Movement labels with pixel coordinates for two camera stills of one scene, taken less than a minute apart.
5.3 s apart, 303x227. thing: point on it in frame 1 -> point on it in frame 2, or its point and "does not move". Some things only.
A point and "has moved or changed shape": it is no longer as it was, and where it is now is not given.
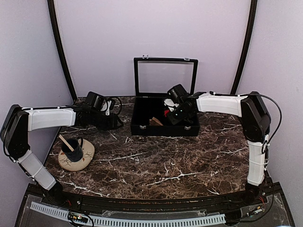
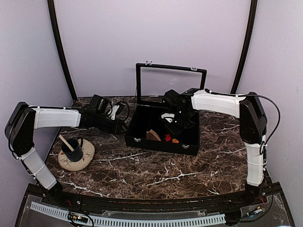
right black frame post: [246, 46] does not move
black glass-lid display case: [153, 77] has moved or changed shape
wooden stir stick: [66, 143] does not move
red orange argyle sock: [165, 112] has moved or changed shape
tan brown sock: [155, 121] -> [151, 135]
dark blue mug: [76, 155] does not move
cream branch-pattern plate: [88, 152] does not move
